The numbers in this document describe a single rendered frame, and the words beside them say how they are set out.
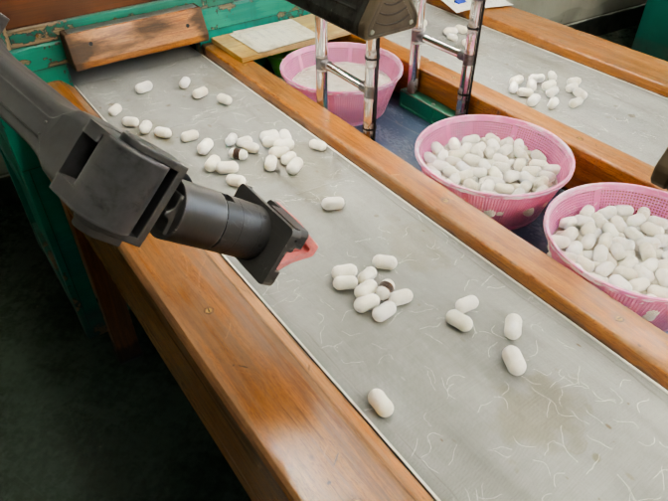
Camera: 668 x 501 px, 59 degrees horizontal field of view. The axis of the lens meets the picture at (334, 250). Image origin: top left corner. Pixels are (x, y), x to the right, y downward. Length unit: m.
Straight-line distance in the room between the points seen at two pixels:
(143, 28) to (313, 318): 0.83
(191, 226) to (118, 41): 0.89
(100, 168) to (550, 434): 0.51
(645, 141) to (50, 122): 1.01
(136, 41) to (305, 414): 0.96
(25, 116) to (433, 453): 0.51
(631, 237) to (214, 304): 0.62
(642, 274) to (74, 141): 0.73
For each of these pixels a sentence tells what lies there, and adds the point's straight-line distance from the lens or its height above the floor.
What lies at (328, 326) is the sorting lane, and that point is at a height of 0.74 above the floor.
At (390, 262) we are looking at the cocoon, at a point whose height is 0.76.
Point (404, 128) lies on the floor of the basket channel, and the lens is 1.30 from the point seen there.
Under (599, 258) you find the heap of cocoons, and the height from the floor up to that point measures 0.74.
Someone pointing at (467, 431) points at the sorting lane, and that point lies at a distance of 0.68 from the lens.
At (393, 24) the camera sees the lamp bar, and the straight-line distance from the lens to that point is 0.73.
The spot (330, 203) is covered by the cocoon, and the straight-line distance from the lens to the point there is 0.92.
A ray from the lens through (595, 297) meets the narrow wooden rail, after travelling 0.82.
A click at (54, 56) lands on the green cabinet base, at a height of 0.81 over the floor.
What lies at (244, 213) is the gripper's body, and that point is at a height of 0.96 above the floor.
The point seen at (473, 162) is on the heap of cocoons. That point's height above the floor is 0.74.
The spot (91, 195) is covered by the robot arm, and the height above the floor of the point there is 1.03.
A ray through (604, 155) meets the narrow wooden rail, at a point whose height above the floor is 0.76.
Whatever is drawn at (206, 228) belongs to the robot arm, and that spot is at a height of 0.97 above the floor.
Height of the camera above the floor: 1.30
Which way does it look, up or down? 40 degrees down
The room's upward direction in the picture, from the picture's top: straight up
